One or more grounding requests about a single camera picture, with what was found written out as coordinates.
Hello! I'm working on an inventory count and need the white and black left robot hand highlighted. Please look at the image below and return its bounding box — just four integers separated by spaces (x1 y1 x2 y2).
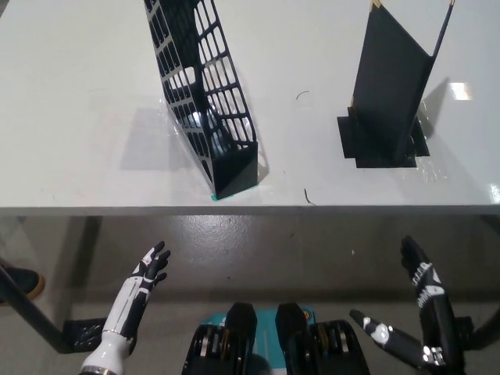
102 241 172 347

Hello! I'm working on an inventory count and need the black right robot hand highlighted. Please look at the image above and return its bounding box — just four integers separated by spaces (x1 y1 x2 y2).
348 234 470 375

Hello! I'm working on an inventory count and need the black and teal robot body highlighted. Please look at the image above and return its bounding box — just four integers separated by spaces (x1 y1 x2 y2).
181 301 370 375

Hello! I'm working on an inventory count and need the black mesh magazine shelf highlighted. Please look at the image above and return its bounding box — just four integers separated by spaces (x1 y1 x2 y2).
142 0 260 198

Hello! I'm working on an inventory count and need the black metal table leg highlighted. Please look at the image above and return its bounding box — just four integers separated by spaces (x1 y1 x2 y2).
468 308 500 351
0 265 85 355

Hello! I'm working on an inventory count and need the black shoe with tan sole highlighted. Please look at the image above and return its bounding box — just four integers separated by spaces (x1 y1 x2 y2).
0 265 46 305

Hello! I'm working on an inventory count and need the teal tape marker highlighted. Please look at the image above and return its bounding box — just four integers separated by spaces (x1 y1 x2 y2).
209 185 259 202

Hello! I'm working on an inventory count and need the black tape patch on table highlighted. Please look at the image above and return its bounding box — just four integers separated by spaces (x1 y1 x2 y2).
336 105 430 170

